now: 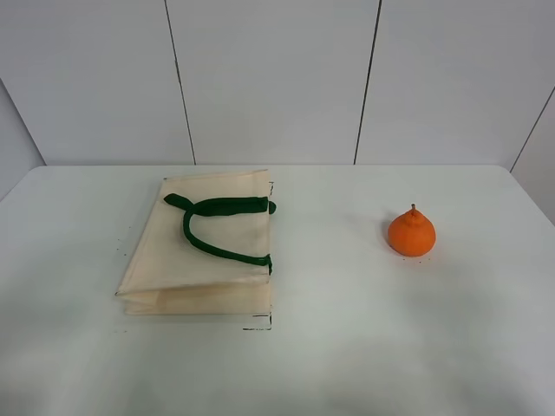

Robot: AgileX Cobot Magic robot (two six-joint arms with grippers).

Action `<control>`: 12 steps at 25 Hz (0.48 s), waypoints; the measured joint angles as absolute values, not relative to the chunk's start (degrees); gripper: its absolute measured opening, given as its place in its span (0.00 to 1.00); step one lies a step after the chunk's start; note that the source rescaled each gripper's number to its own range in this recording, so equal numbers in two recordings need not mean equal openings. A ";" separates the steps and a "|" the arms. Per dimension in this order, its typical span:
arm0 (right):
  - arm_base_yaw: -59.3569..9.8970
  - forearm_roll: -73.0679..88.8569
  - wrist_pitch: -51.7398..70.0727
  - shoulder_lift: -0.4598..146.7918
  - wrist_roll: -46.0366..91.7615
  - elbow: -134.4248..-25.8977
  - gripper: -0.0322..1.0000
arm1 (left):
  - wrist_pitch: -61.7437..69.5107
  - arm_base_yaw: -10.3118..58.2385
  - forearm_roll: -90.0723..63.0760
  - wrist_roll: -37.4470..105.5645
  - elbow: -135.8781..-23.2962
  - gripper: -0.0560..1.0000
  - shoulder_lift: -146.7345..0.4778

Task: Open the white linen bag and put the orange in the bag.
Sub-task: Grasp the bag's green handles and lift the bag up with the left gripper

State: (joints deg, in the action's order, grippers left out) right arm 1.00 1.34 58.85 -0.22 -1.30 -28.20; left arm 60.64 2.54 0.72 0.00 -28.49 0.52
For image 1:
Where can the orange with stem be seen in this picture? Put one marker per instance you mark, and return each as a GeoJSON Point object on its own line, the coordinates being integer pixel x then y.
{"type": "Point", "coordinates": [411, 234]}

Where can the white linen bag green handles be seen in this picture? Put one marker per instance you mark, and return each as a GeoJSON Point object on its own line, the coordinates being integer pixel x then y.
{"type": "Point", "coordinates": [205, 249]}

